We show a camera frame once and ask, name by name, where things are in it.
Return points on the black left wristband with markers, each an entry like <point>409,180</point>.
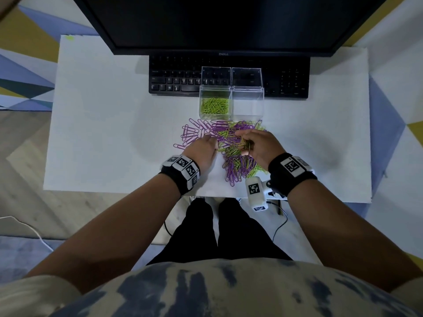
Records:
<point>178,179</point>

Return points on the black wristband with markers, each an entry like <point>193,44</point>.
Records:
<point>287,183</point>
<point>178,179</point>

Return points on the black right wristband with markers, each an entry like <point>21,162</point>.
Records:
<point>287,183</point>

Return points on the black computer monitor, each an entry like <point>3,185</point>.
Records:
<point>214,19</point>

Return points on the person's right forearm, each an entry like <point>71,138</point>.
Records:
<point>347,234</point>

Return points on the person's right hand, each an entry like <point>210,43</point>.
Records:
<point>264,148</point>

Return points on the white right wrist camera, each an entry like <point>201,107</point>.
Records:
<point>256,198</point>

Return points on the heap of green paper clips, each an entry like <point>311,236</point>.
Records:
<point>214,106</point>

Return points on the person's tie-dye shirt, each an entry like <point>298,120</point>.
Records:
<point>214,290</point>

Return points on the brown wooden board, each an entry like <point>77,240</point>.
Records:
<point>6,3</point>

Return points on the person's black trousers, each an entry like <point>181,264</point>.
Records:
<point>228,237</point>

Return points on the person's left hand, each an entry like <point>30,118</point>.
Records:
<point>203,153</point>

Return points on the person's left forearm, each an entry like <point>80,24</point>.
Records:
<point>115,231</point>

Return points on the pile of mixed paper clips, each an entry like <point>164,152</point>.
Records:
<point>205,128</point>

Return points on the black keyboard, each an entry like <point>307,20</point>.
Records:
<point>172,80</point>

